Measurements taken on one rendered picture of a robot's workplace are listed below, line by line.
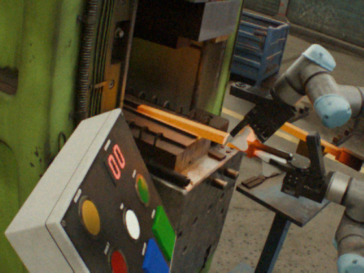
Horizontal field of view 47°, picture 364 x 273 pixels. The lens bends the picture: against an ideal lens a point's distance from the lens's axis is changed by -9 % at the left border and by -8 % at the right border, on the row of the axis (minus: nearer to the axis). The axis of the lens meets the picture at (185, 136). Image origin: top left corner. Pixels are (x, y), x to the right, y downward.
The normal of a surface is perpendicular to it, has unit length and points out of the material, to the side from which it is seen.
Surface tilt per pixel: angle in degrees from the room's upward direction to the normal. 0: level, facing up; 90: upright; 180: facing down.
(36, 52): 89
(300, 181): 90
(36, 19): 89
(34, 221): 30
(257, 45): 89
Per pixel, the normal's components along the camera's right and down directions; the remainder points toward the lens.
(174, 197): -0.50, 0.30
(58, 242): -0.09, 0.42
